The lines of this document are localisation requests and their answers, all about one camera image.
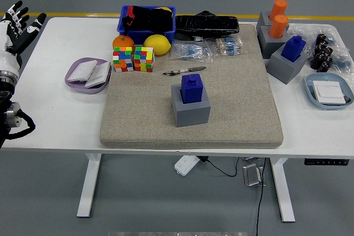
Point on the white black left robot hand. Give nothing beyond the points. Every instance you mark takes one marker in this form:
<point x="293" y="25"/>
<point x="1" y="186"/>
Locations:
<point x="11" y="59"/>

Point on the blue square seal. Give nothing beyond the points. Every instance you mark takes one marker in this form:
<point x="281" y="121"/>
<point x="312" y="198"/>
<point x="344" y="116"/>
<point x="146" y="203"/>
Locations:
<point x="293" y="49"/>
<point x="192" y="89"/>

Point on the grey cube seal holder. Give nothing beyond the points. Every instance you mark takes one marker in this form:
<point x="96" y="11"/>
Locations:
<point x="193" y="115"/>
<point x="269" y="48"/>
<point x="262" y="20"/>
<point x="282" y="70"/>

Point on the orange cylinder seal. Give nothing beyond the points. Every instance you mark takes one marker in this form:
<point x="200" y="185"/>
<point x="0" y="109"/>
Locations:
<point x="278" y="8"/>
<point x="278" y="27"/>

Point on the purple tray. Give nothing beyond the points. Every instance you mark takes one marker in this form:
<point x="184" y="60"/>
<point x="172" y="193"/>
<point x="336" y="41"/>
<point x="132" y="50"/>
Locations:
<point x="71" y="70"/>

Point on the multicolour puzzle cube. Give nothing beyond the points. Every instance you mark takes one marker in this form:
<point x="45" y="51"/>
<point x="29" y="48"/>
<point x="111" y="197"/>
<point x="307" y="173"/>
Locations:
<point x="122" y="59"/>
<point x="143" y="59"/>

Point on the orange fruit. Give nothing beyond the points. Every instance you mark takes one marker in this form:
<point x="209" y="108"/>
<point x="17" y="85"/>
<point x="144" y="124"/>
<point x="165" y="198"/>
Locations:
<point x="123" y="42"/>

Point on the blue plastic bin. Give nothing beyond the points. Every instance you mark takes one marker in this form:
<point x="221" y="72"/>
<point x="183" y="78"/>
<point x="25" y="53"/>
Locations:
<point x="138" y="36"/>

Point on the black cloth bundle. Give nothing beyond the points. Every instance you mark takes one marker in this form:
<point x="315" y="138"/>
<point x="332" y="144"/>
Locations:
<point x="149" y="19"/>

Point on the yellow lemon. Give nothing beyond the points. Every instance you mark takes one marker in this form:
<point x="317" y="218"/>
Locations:
<point x="157" y="44"/>

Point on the white table leg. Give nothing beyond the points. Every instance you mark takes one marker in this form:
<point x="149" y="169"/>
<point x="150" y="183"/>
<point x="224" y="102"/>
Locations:
<point x="282" y="189"/>
<point x="89" y="186"/>

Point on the yellow object in bin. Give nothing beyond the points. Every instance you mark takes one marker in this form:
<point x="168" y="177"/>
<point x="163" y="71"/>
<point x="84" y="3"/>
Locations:
<point x="164" y="9"/>

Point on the bag of blue resistors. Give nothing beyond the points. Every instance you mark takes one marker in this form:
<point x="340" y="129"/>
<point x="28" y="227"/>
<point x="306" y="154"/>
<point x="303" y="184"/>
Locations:
<point x="190" y="52"/>

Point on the black wrapped long object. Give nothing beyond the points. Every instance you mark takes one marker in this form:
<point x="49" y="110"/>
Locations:
<point x="207" y="24"/>

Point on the white power strip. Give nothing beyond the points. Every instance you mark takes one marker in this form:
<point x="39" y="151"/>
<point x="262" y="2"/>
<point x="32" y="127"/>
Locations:
<point x="185" y="165"/>

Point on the black plug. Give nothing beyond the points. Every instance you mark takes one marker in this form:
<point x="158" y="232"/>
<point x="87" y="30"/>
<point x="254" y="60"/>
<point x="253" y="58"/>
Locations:
<point x="204" y="159"/>

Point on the bag of tan resistors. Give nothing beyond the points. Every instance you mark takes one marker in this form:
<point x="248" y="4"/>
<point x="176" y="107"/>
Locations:
<point x="228" y="46"/>

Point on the grey-brown mat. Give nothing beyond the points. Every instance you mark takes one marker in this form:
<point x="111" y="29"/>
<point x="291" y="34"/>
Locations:
<point x="235" y="103"/>

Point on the clear plastic bag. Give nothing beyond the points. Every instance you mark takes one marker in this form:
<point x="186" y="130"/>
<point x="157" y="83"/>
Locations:
<point x="304" y="30"/>

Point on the light blue tray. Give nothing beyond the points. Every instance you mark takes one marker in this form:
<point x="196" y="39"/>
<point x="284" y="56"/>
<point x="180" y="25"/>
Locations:
<point x="309" y="88"/>

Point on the bag of blue components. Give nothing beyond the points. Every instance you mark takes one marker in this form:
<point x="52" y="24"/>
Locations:
<point x="341" y="64"/>

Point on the black table control panel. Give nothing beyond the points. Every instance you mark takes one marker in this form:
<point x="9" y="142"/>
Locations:
<point x="326" y="162"/>

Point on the white switch panel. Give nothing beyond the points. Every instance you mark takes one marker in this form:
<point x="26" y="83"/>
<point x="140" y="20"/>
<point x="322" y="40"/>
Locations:
<point x="329" y="92"/>
<point x="99" y="75"/>
<point x="83" y="70"/>

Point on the metal bracket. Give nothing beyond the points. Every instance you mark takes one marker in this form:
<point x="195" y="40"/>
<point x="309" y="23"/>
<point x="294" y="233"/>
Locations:
<point x="250" y="159"/>
<point x="251" y="176"/>

